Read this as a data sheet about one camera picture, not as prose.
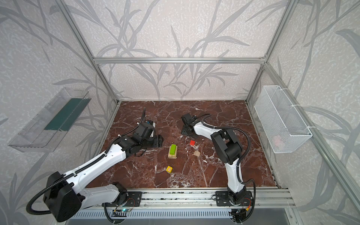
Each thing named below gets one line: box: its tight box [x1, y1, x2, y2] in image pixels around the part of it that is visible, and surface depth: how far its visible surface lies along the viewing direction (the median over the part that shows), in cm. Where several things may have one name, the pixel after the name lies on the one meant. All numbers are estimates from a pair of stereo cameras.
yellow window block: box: [165, 165, 173, 173], surface depth 84 cm
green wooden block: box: [169, 143, 177, 156], surface depth 91 cm
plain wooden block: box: [167, 149, 178, 159], surface depth 89 cm
